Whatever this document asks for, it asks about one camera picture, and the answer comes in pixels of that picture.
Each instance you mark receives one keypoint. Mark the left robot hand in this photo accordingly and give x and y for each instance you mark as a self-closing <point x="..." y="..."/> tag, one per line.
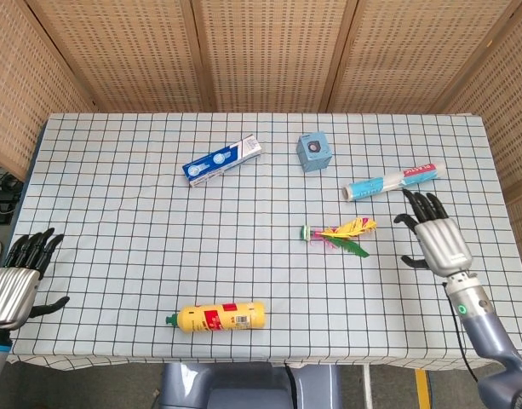
<point x="11" y="289"/>

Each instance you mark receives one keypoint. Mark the small light blue box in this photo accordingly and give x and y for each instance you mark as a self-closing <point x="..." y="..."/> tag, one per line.
<point x="313" y="151"/>

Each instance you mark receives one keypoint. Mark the white checked tablecloth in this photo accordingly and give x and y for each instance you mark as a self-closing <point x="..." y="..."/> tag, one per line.
<point x="243" y="238"/>

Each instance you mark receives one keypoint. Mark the white table leg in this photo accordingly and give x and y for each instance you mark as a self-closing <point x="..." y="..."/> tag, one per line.
<point x="366" y="387"/>

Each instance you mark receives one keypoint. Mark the colourful feather shuttlecock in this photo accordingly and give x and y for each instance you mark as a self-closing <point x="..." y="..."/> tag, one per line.
<point x="338" y="235"/>

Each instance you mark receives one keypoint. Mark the woven folding screen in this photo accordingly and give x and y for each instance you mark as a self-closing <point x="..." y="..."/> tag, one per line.
<point x="260" y="55"/>

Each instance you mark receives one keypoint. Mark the blue white toothpaste box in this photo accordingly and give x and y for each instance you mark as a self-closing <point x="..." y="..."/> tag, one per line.
<point x="220" y="160"/>

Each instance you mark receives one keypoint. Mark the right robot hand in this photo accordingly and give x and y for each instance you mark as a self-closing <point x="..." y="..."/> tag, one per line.
<point x="440" y="247"/>

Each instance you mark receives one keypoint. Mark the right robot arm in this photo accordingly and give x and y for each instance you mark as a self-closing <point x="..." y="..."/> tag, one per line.
<point x="486" y="324"/>

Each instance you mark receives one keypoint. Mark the plastic wrap roll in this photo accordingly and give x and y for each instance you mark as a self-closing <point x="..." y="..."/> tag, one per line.
<point x="394" y="180"/>

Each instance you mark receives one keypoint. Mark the yellow bottle with green cap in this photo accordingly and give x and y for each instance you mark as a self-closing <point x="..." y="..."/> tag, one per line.
<point x="220" y="317"/>

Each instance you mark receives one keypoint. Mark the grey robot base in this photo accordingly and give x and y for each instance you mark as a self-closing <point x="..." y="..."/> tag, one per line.
<point x="248" y="385"/>

